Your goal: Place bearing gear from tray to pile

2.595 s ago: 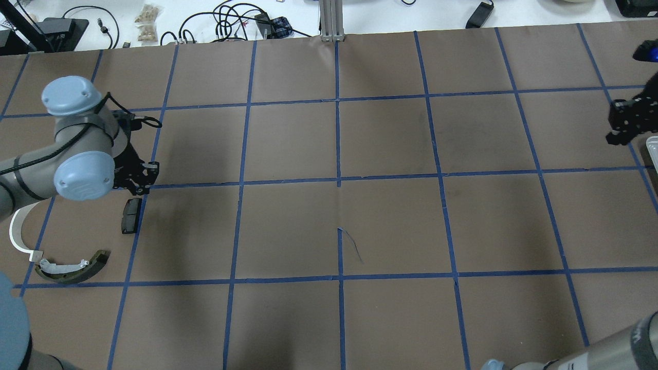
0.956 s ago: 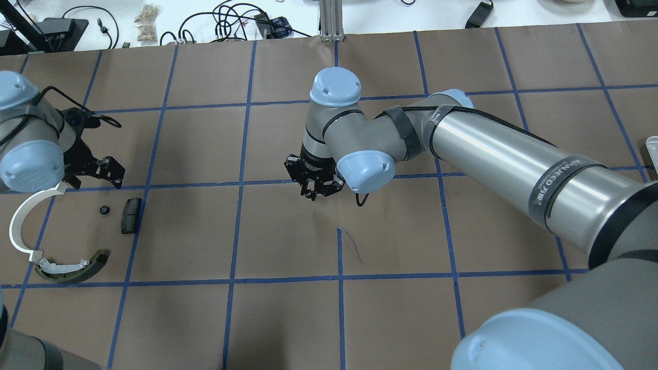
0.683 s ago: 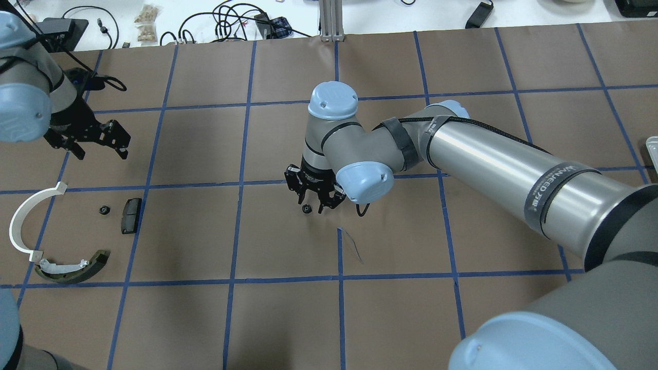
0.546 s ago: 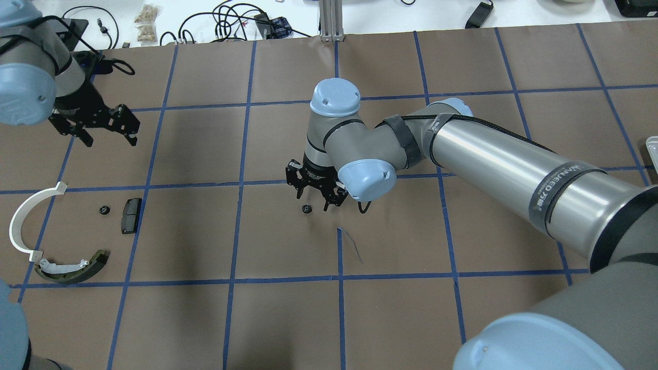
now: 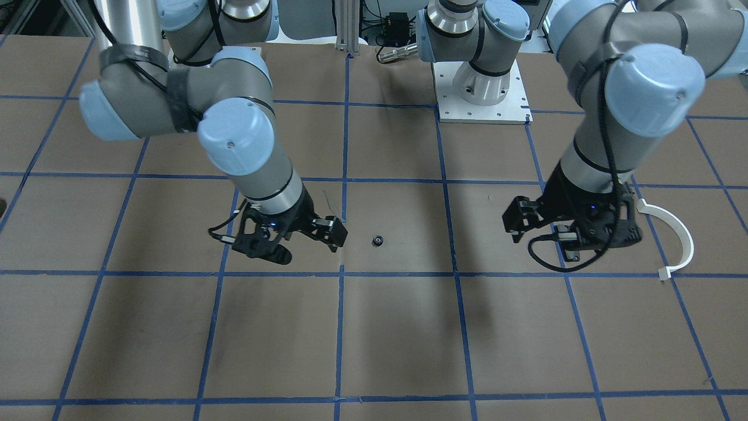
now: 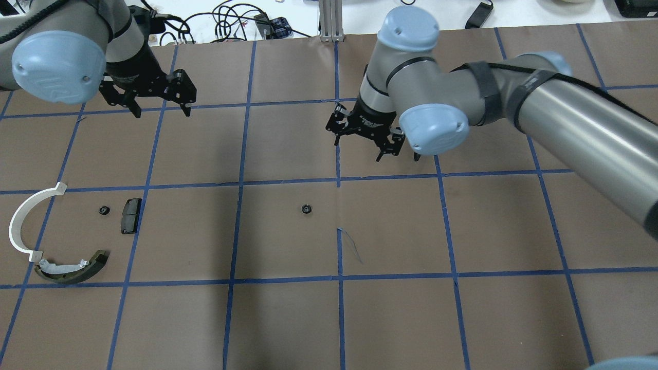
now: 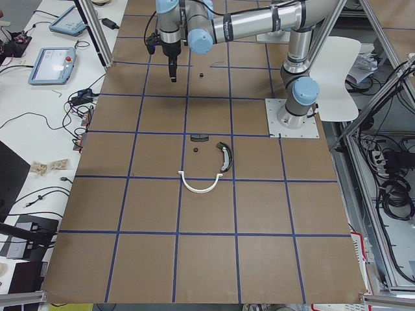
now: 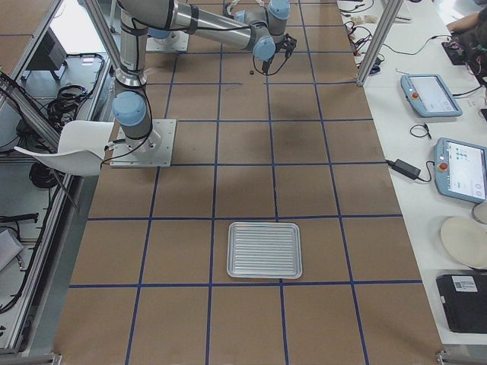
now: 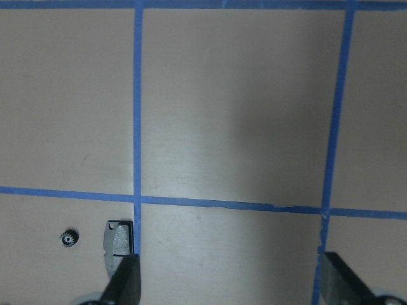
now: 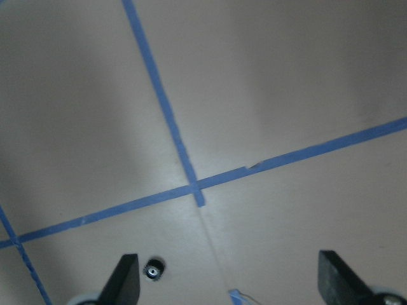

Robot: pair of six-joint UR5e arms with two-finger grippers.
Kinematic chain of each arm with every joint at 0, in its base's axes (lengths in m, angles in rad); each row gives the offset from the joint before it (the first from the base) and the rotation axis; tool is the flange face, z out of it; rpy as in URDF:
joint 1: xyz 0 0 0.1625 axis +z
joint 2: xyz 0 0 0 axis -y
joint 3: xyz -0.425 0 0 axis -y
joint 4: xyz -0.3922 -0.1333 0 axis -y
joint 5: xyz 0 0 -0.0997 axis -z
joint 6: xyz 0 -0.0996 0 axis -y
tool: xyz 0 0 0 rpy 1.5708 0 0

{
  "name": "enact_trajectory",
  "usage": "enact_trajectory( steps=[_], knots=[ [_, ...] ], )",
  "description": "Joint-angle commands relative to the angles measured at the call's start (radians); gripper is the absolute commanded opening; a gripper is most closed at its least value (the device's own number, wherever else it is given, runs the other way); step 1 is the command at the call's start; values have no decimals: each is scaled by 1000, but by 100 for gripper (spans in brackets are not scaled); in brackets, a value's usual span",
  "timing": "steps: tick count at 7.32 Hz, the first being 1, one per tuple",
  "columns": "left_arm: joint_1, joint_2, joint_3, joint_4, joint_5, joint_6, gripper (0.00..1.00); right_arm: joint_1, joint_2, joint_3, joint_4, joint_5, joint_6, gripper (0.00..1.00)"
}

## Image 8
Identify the blue teach pendant far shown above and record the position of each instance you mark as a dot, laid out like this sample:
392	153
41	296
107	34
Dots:
429	96

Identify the black box with label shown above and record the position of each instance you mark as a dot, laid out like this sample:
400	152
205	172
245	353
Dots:
463	298

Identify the ribbed metal tray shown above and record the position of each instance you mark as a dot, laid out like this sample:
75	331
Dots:
264	250

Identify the white plastic chair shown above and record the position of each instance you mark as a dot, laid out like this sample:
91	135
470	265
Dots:
80	150

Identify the aluminium frame post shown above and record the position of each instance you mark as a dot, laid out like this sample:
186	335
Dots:
383	26

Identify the beige plate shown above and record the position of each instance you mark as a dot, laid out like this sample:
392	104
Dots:
465	240

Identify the black power adapter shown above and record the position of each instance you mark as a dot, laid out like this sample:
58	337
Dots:
404	168

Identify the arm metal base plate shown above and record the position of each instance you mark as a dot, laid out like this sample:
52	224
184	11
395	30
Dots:
173	43
155	152

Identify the blue teach pendant near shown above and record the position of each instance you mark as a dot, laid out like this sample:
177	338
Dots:
460	170

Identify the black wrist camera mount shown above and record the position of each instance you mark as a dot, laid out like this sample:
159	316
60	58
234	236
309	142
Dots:
289	44

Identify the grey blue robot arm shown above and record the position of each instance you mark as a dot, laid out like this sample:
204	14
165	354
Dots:
194	79

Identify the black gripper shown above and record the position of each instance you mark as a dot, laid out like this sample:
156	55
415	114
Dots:
267	61

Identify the blue teach pendant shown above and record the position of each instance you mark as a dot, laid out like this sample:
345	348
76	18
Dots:
429	96
460	170

